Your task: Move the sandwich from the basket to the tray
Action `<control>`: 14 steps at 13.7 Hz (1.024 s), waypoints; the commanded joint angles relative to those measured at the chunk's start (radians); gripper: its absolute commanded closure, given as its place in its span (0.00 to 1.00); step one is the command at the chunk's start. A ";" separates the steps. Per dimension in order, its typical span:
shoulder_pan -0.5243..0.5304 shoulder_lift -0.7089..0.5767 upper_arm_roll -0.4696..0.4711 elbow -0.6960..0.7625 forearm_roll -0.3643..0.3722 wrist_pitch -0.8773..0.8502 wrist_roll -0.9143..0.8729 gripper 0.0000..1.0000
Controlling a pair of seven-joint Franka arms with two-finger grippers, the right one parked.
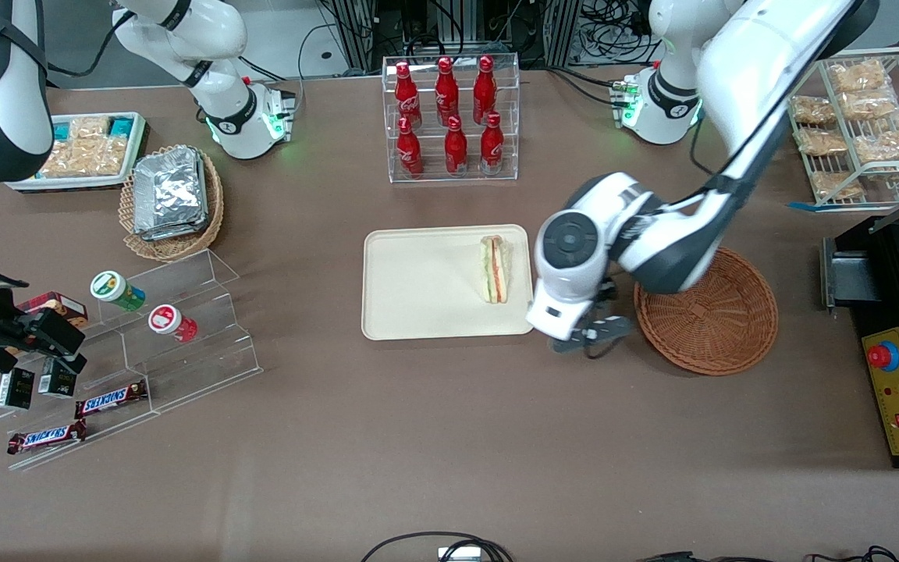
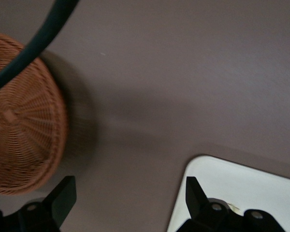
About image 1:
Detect triangle sandwich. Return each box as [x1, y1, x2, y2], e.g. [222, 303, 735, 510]
[479, 234, 514, 305]

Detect oval tan wicker basket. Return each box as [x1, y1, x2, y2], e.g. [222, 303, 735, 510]
[119, 144, 226, 262]

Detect beige rectangular tray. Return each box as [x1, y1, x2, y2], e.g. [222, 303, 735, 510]
[361, 224, 536, 342]

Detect white snack tray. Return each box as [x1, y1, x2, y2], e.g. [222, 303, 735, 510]
[6, 112, 150, 194]

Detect round brown wicker basket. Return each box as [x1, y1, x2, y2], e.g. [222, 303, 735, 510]
[634, 248, 780, 377]

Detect red brown snack box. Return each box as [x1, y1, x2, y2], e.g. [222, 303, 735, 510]
[16, 291, 89, 329]

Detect small black box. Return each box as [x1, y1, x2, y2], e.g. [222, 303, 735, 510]
[37, 359, 78, 400]
[0, 367, 36, 411]

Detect green snack cup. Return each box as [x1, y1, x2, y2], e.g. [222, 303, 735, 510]
[90, 270, 147, 313]

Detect Snickers chocolate bar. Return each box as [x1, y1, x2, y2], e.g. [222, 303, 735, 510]
[6, 420, 88, 456]
[75, 380, 148, 420]

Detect red snack cup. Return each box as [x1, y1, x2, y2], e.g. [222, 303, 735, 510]
[147, 304, 199, 344]

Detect clear acrylic stepped stand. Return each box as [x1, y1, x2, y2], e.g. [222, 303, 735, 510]
[0, 248, 265, 473]

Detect silver foil pack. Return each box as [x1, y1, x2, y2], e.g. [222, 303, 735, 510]
[132, 147, 207, 233]
[137, 148, 211, 243]

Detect clear cracker pack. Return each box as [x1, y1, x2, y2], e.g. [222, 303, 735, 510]
[67, 117, 112, 143]
[40, 137, 130, 179]

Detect clear acrylic bottle rack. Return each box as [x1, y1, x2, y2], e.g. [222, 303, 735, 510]
[382, 55, 521, 184]

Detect red cola bottle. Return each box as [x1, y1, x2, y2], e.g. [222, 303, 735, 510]
[480, 112, 505, 174]
[435, 56, 460, 127]
[395, 62, 423, 130]
[472, 55, 497, 126]
[396, 116, 425, 179]
[444, 116, 469, 176]

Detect clear bagged pastry pack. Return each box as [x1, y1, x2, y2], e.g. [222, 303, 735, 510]
[795, 126, 848, 157]
[853, 117, 899, 163]
[812, 170, 865, 201]
[791, 94, 837, 126]
[828, 59, 891, 93]
[840, 88, 899, 122]

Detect red emergency stop button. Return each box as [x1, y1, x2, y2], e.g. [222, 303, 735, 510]
[867, 341, 899, 373]

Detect black equipment housing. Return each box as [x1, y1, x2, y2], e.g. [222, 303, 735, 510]
[832, 217, 899, 471]

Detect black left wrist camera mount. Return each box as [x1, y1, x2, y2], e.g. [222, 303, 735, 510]
[578, 311, 631, 360]

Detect thin black cable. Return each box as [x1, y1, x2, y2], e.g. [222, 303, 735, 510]
[637, 545, 899, 562]

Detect black base power cables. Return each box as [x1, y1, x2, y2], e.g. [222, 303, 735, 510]
[524, 62, 630, 106]

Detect black cable loop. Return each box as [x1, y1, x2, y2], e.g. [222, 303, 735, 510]
[360, 531, 514, 562]

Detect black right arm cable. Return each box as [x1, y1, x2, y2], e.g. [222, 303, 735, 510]
[42, 8, 138, 79]

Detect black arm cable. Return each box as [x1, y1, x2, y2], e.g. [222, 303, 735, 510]
[42, 8, 138, 79]
[613, 0, 864, 235]

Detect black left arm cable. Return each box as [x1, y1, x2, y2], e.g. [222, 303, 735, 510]
[613, 0, 864, 235]

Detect tangle of black cables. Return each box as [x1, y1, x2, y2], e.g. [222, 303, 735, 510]
[581, 0, 663, 65]

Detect grey metal bracket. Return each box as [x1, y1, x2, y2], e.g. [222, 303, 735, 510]
[820, 238, 881, 309]

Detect aluminium frame rack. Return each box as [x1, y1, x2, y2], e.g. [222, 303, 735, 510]
[325, 0, 585, 73]

